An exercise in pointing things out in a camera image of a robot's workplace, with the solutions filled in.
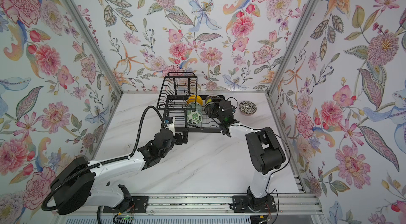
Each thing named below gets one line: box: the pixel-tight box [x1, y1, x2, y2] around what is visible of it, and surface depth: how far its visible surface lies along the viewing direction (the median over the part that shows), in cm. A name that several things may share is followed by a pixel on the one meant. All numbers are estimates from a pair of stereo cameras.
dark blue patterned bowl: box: [204, 101, 215, 119], surface depth 106 cm
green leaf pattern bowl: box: [186, 109, 203, 125], surface depth 105 cm
